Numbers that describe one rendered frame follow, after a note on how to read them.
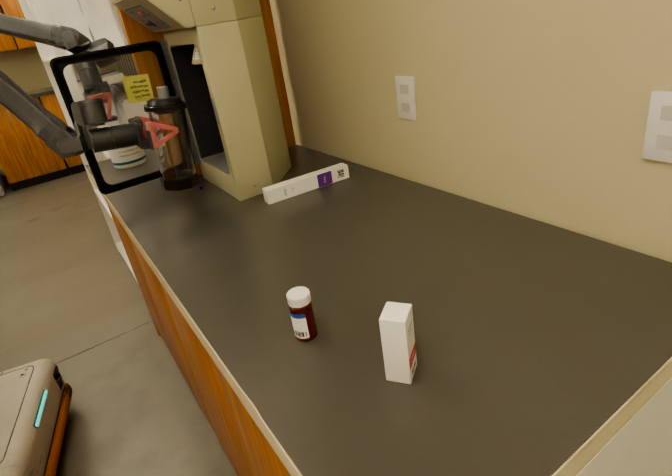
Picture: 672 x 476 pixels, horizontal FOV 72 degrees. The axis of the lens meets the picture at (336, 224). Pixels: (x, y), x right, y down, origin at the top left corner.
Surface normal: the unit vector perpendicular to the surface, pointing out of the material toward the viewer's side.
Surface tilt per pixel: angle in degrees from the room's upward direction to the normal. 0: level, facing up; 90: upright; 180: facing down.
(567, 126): 90
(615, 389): 0
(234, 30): 90
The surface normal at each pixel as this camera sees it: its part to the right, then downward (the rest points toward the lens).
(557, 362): -0.15, -0.89
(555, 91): -0.82, 0.35
